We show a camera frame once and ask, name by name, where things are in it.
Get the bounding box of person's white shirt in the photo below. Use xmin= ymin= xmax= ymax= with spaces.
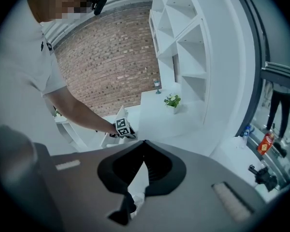
xmin=0 ymin=0 xmax=69 ymax=132

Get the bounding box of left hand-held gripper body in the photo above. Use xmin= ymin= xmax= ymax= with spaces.
xmin=109 ymin=116 xmax=137 ymax=140

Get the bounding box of black clamp device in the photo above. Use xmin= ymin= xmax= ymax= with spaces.
xmin=248 ymin=164 xmax=278 ymax=192

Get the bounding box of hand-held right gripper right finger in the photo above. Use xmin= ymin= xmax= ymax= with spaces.
xmin=144 ymin=140 xmax=187 ymax=196

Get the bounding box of dark window frame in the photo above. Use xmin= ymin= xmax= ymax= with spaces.
xmin=233 ymin=0 xmax=273 ymax=138

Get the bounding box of red snack packet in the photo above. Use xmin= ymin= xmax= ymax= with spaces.
xmin=257 ymin=132 xmax=276 ymax=156

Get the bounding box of black head-worn camera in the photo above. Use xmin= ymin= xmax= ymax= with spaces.
xmin=85 ymin=0 xmax=109 ymax=16

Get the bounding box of white cubby shelf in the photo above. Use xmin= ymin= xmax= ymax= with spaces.
xmin=148 ymin=0 xmax=212 ymax=127

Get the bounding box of green plant in white pot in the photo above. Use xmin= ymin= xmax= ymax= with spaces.
xmin=163 ymin=93 xmax=182 ymax=115

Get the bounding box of white desk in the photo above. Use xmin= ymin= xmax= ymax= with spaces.
xmin=54 ymin=90 xmax=232 ymax=156

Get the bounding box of clear water bottle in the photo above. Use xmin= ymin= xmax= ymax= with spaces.
xmin=242 ymin=124 xmax=255 ymax=140

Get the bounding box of person's left forearm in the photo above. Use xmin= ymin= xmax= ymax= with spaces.
xmin=60 ymin=98 xmax=118 ymax=136

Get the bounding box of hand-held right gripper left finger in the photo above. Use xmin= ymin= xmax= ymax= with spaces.
xmin=98 ymin=141 xmax=145 ymax=226

